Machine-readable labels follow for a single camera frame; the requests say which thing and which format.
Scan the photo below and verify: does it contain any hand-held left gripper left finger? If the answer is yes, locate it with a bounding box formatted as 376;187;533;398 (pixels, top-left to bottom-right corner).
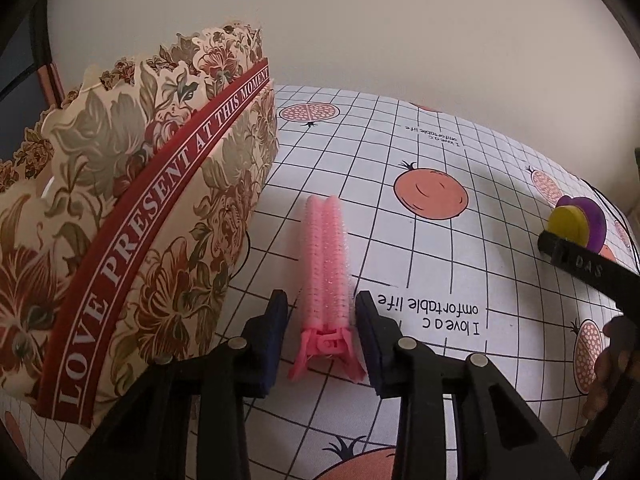
62;289;289;480

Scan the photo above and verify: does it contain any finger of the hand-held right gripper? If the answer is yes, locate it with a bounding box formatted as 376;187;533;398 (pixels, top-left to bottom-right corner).
537;229;640;313

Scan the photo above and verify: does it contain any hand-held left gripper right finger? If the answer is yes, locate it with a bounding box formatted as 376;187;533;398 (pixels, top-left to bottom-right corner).
354;290;581;480

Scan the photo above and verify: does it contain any purple and yellow disc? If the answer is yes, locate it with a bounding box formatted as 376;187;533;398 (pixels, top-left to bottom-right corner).
547;195;608;253

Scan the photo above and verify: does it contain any pink hair roller clip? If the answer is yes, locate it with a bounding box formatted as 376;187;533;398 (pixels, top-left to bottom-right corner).
287;194;368;382

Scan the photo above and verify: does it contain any floral cardboard gift box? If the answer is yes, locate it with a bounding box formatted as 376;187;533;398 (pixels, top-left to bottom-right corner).
0;22;281;428

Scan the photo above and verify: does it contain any checked fruit-print tablecloth desktop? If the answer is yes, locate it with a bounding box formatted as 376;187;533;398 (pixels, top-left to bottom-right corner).
0;85;640;480

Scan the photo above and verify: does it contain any person's right hand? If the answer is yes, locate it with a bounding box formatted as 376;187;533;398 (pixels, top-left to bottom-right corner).
582;317;633;421

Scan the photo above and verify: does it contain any pink board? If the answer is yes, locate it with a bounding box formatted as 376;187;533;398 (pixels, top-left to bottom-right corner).
37;62;66;106

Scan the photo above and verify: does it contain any dark cabinet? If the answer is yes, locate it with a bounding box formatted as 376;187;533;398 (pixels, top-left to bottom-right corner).
0;5;56;111

